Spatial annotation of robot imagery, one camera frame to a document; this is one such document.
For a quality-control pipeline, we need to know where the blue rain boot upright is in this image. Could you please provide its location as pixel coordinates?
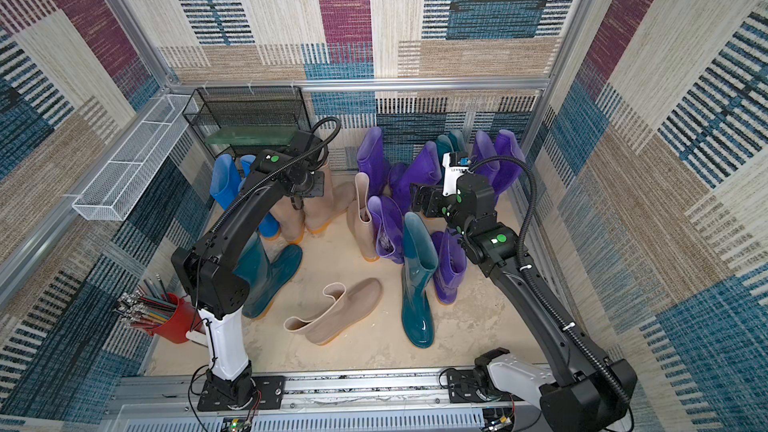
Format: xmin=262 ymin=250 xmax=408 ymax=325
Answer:
xmin=209 ymin=154 xmax=241 ymax=210

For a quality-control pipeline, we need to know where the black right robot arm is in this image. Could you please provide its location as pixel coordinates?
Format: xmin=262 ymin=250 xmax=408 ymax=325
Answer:
xmin=410 ymin=173 xmax=637 ymax=431

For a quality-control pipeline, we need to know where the teal boot front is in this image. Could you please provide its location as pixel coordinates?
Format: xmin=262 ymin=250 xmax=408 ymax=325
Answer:
xmin=401 ymin=212 xmax=439 ymax=349

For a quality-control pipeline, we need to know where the white wire mesh basket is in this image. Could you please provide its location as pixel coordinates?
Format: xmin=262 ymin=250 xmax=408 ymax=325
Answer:
xmin=72 ymin=94 xmax=189 ymax=221

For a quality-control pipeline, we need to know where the beige boot front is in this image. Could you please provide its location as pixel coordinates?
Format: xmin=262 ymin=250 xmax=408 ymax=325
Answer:
xmin=270 ymin=197 xmax=305 ymax=245

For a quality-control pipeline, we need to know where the aluminium front rail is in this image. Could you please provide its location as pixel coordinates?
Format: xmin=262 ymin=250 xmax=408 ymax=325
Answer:
xmin=107 ymin=365 xmax=607 ymax=432

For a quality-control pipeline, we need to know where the green tray on shelf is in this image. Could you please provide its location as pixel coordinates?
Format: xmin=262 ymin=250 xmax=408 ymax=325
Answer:
xmin=204 ymin=126 xmax=297 ymax=146

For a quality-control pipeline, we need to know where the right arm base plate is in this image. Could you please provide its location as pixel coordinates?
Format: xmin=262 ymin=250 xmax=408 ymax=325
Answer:
xmin=438 ymin=367 xmax=512 ymax=404

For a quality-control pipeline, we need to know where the short purple boot front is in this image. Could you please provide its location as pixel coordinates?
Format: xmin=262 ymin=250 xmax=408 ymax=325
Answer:
xmin=392 ymin=141 xmax=442 ymax=213

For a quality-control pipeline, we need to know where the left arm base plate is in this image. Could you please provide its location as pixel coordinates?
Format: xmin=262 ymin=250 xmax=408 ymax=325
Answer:
xmin=196 ymin=374 xmax=286 ymax=412

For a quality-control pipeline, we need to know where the black wire mesh shelf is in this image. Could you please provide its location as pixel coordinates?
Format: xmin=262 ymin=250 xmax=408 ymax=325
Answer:
xmin=183 ymin=85 xmax=311 ymax=158

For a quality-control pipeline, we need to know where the purple boot middle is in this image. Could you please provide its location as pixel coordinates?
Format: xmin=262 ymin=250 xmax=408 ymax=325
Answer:
xmin=367 ymin=196 xmax=404 ymax=264

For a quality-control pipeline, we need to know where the short purple boot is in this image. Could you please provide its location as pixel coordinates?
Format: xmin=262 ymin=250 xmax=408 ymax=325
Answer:
xmin=387 ymin=162 xmax=408 ymax=191
xmin=392 ymin=141 xmax=442 ymax=213

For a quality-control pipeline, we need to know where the tall purple boot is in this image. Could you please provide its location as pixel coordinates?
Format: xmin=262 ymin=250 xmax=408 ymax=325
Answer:
xmin=471 ymin=130 xmax=500 ymax=184
xmin=493 ymin=129 xmax=525 ymax=199

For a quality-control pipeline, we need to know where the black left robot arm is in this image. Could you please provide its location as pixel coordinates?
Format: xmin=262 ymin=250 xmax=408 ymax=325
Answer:
xmin=172 ymin=131 xmax=333 ymax=410

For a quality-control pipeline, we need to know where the purple boot at back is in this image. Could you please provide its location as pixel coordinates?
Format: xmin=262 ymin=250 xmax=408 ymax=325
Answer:
xmin=356 ymin=126 xmax=391 ymax=196

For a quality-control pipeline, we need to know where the short beige boot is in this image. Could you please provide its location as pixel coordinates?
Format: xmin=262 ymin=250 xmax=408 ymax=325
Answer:
xmin=283 ymin=278 xmax=384 ymax=346

